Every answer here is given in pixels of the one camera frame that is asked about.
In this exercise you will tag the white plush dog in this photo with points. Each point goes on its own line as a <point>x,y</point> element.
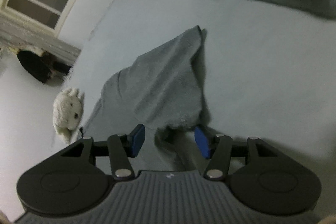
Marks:
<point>67,111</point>

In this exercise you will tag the dark hanging jacket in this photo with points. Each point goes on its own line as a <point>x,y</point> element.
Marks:
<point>34,66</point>

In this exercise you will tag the grey patterned curtain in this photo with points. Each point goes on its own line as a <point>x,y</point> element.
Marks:
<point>39,40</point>

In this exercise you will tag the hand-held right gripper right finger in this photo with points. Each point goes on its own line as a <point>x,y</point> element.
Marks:
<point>202,142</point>

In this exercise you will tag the grey sweatshirt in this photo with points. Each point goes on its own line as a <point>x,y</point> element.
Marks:
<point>162,82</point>

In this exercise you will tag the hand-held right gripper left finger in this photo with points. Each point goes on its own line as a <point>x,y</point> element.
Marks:
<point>139,140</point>

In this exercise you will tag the grey bed sheet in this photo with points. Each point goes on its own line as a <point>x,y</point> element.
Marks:
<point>262,69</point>

